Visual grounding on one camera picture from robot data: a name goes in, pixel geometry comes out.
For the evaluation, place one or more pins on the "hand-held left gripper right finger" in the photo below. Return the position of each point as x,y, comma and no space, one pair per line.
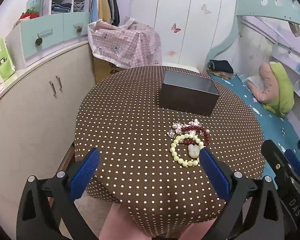
213,170

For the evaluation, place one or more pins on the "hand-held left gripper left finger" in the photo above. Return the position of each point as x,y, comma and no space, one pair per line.
86,172

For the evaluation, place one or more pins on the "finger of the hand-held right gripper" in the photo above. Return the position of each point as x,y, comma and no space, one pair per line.
293,160
273,153

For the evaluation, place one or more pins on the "pink bear charm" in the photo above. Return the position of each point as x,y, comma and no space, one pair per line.
195,122

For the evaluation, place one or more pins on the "silver crystal charm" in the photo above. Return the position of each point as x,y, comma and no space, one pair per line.
170,133

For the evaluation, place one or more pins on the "pearl charm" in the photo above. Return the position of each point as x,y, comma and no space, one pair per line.
174,125

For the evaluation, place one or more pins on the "dark grey metal box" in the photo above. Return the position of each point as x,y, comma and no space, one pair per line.
187,102

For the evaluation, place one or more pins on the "blue printed bedsheet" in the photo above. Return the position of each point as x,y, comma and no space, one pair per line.
265,122

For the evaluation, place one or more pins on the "green and pink plush pillow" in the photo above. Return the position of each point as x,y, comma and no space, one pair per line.
283,90

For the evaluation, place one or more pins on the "brown polka dot round table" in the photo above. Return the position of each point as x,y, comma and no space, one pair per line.
127,120

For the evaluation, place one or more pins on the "person's pink trouser leg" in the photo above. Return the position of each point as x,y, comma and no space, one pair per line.
140,225

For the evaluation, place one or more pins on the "beige cabinet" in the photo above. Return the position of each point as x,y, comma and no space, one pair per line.
27,120

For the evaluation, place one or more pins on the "folded dark clothes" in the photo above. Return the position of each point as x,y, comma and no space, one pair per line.
221,67

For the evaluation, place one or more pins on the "cardboard box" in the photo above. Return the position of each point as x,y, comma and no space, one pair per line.
102,68

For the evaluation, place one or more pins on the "pink checked cloth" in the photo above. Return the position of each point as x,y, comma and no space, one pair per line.
122,42

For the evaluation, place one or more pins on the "pinecone drawer knob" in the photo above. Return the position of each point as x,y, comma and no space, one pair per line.
38,41
79,29

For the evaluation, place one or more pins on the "green packet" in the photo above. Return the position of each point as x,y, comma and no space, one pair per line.
2,60

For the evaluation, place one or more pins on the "large teal drawer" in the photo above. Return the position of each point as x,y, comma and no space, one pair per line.
45,33

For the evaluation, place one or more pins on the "pink butterfly sticker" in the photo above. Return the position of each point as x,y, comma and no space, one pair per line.
176,28

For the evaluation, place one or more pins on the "small teal drawer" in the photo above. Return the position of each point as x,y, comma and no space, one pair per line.
76,21

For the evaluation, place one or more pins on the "white wardrobe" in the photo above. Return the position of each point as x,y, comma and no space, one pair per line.
190,17

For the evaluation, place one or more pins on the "pale butterfly sticker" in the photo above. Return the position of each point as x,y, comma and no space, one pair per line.
205,8

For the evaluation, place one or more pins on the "folded blue jeans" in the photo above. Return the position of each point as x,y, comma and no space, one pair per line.
61,7

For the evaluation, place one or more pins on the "hanging dark garment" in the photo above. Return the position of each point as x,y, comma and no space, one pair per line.
114,6

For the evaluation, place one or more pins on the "red strawberry plush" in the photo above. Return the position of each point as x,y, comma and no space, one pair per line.
28,13

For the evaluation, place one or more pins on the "hanging yellow garment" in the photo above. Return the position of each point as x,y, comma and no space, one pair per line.
103,3

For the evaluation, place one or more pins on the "hanging light blue garment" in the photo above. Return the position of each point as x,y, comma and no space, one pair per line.
94,2

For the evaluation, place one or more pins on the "teal bed frame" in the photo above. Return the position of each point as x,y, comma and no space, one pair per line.
255,7

